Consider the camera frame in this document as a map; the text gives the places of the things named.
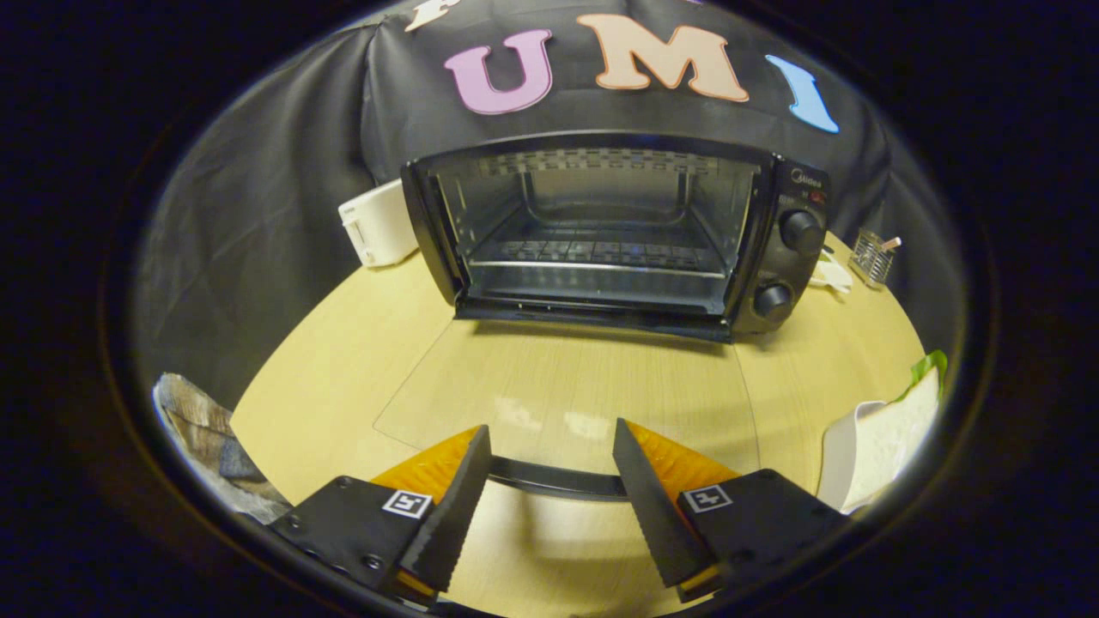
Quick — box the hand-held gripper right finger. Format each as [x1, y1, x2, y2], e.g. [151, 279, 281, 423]
[612, 418, 851, 603]

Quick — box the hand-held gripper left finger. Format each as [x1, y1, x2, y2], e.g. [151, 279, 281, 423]
[268, 424, 493, 606]

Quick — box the lettuce sandwich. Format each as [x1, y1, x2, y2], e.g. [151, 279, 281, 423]
[846, 349, 950, 512]

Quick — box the black toaster oven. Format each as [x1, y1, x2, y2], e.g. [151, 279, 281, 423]
[372, 130, 832, 503]

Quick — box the white rectangular plate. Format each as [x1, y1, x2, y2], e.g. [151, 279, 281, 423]
[816, 399, 890, 514]

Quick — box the grey patterned cloth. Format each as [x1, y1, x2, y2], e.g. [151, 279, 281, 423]
[153, 373, 293, 524]

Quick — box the white box appliance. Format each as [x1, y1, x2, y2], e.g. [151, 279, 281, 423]
[337, 179, 420, 269]

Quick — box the white divided grain dish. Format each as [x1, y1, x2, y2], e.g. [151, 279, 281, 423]
[807, 249, 855, 295]

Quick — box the black backdrop cloth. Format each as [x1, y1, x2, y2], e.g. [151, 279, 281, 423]
[133, 0, 962, 413]

